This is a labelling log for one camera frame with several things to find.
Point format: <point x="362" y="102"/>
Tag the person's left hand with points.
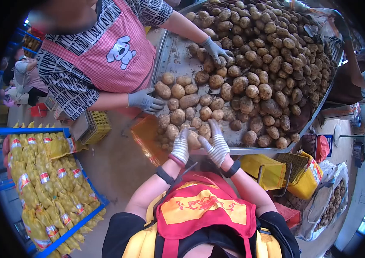
<point x="180" y="148"/>

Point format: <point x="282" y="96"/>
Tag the person's right hand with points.
<point x="218" y="148"/>

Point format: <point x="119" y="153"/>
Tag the person's right fingers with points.
<point x="216" y="129"/>

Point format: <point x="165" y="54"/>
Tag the person's left fingers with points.
<point x="184" y="133"/>

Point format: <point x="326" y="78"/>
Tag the person's right thumb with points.
<point x="204" y="143"/>

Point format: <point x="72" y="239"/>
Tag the single brown potato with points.
<point x="194" y="140"/>

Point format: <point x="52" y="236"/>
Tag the black wrist band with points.
<point x="232" y="168"/>
<point x="164" y="175"/>

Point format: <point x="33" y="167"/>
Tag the orange net bag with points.
<point x="145" y="137"/>

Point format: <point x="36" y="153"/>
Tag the yellow plastic crate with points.
<point x="259" y="169"/>
<point x="98" y="125"/>

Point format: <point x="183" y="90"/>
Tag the person's body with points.
<point x="201" y="209"/>

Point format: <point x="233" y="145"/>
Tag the metal sorting table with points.
<point x="177" y="61"/>

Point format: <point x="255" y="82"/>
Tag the pile of loose potatoes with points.
<point x="266" y="64"/>

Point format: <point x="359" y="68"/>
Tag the yellow crate with bag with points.
<point x="306" y="182"/>

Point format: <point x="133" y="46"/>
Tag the red net bag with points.
<point x="288" y="214"/>

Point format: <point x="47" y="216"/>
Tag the white sack of potatoes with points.
<point x="324" y="206"/>

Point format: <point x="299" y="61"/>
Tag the blue cart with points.
<point x="82" y="222"/>

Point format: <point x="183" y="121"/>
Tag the red stool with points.
<point x="38" y="110"/>

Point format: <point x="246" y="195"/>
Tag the stack of yellow net bags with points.
<point x="47" y="187"/>

